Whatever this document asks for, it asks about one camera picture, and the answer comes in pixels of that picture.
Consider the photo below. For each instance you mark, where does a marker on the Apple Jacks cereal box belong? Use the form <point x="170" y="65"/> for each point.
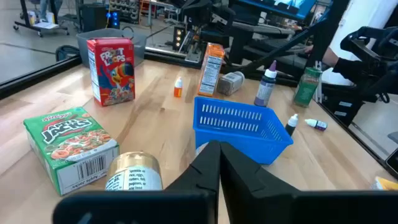
<point x="68" y="140"/>

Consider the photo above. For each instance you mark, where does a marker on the black computer tower blue lights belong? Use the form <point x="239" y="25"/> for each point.
<point x="93" y="17"/>

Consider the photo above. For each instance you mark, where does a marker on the laptop with blue screen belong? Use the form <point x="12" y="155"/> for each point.
<point x="280" y="7"/>

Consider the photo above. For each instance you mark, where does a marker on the orange cereal box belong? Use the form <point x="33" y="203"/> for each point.
<point x="211" y="71"/>

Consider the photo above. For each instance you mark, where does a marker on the Froot Loops cereal box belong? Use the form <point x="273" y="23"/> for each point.
<point x="115" y="71"/>

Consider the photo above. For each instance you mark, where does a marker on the clear box of snack boxes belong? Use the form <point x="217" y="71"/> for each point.
<point x="140" y="46"/>

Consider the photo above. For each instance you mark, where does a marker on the person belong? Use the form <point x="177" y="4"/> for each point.
<point x="360" y="15"/>
<point x="49" y="7"/>

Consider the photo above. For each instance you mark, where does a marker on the clear pepper spice jar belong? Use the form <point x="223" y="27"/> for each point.
<point x="230" y="83"/>

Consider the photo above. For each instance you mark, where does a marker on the green-lid spice jar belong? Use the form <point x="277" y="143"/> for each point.
<point x="306" y="88"/>

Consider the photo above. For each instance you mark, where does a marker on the small parts drawer cabinet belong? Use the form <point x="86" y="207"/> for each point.
<point x="124" y="11"/>

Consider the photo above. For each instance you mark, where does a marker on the green food colouring dropper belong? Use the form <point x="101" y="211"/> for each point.
<point x="291" y="128"/>

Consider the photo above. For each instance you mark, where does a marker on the black box yellow lights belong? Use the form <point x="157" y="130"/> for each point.
<point x="179" y="37"/>

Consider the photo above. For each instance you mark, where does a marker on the orange food colouring dropper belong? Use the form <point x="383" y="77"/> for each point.
<point x="178" y="91"/>

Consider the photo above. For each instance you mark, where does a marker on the blue plastic basket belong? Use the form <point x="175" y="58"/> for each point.
<point x="264" y="146"/>

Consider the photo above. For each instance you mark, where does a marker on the black rolling stand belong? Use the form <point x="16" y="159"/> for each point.
<point x="23" y="12"/>

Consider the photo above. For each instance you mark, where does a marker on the purple food colouring bottle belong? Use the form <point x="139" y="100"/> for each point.
<point x="265" y="90"/>

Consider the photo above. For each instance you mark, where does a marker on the yellow Corn Pops box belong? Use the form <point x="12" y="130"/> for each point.
<point x="387" y="184"/>

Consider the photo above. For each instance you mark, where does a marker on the purple food colouring dropper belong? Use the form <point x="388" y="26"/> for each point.
<point x="320" y="125"/>

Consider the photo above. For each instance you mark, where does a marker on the dark rounded bag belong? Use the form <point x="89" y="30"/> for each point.
<point x="66" y="51"/>

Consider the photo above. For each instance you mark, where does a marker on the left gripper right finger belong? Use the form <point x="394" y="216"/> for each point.
<point x="264" y="205"/>

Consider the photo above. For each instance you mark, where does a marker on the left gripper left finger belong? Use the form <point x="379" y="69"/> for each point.
<point x="186" y="205"/>

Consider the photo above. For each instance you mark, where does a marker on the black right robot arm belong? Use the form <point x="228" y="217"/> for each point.
<point x="205" y="12"/>

